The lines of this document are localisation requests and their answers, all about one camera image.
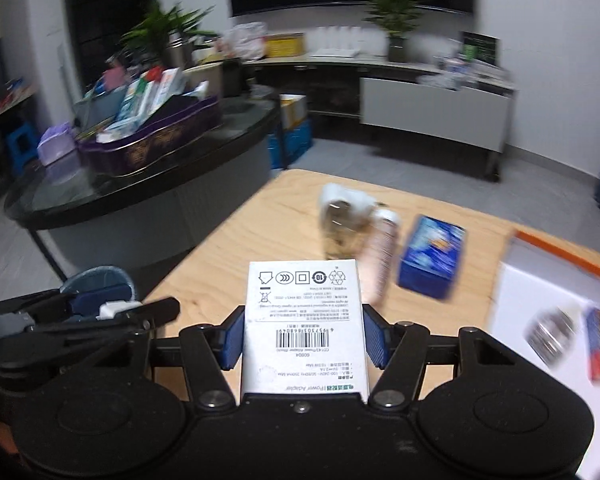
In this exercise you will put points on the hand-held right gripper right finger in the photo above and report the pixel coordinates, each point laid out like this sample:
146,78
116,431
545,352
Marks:
375,340

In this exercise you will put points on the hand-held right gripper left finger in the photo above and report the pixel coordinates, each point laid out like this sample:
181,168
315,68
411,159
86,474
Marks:
232,340

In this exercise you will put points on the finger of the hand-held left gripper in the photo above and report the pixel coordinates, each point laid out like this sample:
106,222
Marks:
30,302
145,312

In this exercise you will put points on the white adapter box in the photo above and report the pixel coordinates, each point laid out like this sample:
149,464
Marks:
305,325

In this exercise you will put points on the pink bottle with white cap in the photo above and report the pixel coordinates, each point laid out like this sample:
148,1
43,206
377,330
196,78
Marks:
382,255

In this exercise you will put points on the blue tin box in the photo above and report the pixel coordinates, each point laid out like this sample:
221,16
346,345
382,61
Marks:
430,257

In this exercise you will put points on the orange shoe box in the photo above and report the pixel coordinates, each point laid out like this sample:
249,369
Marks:
545,360

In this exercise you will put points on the clear glass bottle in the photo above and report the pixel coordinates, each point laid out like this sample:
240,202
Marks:
552,335

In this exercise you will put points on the blue trash bin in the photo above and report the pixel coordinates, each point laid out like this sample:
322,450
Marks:
97,285

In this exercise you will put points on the black coffee table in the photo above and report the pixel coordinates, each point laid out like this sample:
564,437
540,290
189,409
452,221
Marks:
145,210

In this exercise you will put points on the glass plug-in repellent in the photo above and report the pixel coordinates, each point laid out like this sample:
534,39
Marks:
345,220

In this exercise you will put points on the blue plastic stool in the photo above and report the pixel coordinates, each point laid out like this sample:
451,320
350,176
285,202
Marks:
22,145

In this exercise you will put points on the lavender plastic container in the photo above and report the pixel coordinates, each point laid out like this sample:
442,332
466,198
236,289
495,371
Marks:
56,145

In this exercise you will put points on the purple patterned tray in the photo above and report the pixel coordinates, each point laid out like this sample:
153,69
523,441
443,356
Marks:
150,145

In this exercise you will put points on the blue water bottle pack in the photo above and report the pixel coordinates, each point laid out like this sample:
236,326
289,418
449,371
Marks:
292,145

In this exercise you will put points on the pile of medicine boxes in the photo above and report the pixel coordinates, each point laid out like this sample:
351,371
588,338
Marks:
140,97

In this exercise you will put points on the white TV stand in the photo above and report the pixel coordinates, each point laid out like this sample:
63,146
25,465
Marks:
430,110

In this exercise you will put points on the white and yellow carton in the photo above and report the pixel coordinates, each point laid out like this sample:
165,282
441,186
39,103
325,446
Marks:
294,110

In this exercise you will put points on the metal thermos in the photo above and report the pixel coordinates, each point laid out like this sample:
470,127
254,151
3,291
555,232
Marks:
180,52

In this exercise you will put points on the clear plastic bag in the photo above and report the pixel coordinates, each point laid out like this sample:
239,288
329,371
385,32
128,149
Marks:
445,79

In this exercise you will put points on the leafy potted plant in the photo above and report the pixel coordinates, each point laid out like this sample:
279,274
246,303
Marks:
165,30

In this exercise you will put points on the white plastic bag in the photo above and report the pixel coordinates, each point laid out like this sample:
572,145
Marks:
245,40

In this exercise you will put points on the white router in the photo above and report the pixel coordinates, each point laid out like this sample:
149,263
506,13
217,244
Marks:
337,45

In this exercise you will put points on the yellow box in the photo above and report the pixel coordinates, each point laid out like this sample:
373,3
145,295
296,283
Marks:
285,46

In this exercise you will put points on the green and black box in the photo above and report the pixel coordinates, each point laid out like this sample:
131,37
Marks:
479,49

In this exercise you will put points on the potted plant in dark pot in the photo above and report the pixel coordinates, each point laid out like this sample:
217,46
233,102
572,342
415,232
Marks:
397,15

